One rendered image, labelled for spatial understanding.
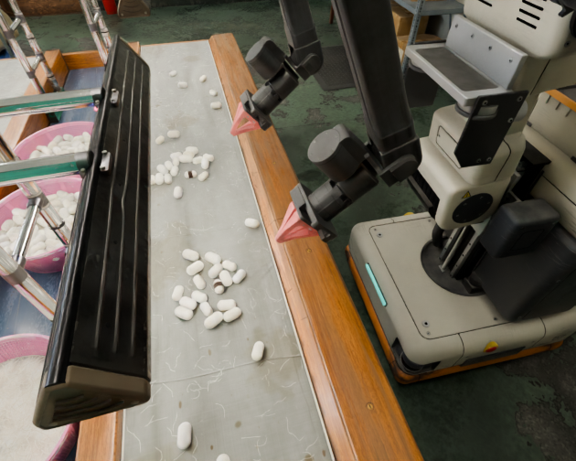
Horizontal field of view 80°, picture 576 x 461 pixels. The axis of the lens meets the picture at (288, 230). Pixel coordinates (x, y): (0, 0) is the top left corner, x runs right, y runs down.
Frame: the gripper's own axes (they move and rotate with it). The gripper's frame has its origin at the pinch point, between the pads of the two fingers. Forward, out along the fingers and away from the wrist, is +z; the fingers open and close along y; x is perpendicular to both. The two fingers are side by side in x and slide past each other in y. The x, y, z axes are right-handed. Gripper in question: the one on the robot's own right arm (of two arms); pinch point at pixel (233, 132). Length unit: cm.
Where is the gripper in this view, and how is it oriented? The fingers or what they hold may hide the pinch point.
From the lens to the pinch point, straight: 90.7
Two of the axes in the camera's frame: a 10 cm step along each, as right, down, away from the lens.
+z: -7.4, 5.8, 3.5
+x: 6.3, 3.9, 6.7
